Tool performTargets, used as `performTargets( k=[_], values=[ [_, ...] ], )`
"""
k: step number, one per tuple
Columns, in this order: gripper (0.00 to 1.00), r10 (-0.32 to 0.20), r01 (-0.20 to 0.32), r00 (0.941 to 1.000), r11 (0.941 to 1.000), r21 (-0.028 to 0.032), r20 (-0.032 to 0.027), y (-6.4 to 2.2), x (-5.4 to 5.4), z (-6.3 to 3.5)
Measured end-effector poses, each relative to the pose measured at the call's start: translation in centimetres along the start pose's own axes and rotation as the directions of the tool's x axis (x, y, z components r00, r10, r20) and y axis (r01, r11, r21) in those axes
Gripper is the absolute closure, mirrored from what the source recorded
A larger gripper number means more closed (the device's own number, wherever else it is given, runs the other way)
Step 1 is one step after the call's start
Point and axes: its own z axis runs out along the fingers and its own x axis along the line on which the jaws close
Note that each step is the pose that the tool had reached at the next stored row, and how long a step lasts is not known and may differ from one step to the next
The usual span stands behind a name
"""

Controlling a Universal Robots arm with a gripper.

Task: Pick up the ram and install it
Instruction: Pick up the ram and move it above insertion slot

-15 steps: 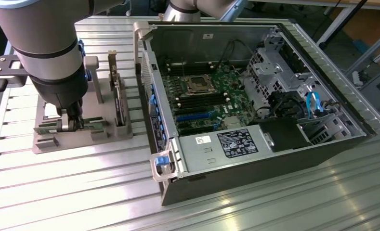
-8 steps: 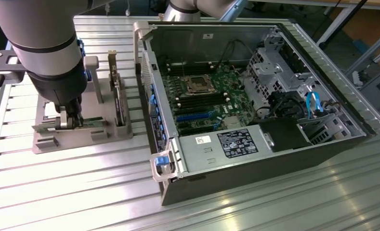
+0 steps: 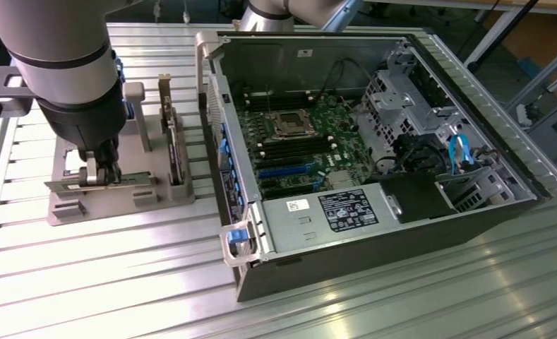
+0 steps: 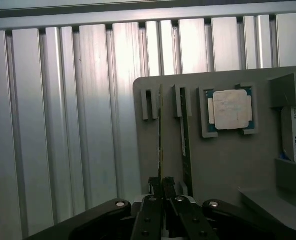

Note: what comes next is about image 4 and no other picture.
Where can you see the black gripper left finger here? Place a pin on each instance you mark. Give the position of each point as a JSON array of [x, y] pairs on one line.
[[147, 220]]

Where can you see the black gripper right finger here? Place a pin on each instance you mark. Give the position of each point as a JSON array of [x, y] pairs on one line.
[[185, 220]]

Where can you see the grey parts rack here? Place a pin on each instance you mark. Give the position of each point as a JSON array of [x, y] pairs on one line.
[[225, 162]]

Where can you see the CPU with silver heat spreader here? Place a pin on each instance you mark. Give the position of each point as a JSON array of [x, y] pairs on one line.
[[229, 110]]

